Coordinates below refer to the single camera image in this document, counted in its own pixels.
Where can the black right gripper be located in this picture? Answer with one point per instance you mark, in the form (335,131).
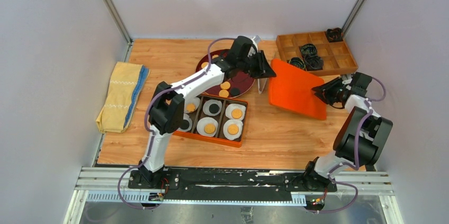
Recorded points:
(324,91)

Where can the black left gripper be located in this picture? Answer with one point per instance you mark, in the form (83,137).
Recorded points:
(262,69)

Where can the metal tongs white handle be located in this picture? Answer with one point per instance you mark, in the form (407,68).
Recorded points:
(262,84)

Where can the orange box lid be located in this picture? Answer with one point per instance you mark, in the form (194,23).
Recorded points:
(291,90)

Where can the black sandwich cookie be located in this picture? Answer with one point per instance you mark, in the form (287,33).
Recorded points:
(234,92)
(214,109)
(185,125)

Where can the orange compartment cookie box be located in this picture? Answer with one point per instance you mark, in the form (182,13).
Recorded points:
(221,119)

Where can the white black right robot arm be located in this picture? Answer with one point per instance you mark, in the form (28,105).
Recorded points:
(361,138)

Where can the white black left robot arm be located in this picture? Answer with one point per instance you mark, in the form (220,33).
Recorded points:
(164,114)

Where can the dark red round plate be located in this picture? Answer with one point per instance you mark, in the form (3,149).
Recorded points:
(241,80)

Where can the dark patterned rolled item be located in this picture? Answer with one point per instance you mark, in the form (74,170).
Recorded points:
(298,63)
(308,49)
(313,62)
(334,35)

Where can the wooden compartment tray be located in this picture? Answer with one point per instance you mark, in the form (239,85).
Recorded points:
(337,57)

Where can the yellow blue folded towel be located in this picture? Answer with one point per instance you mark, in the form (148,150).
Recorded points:
(125,85)

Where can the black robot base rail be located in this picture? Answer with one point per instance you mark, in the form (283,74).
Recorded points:
(221,186)

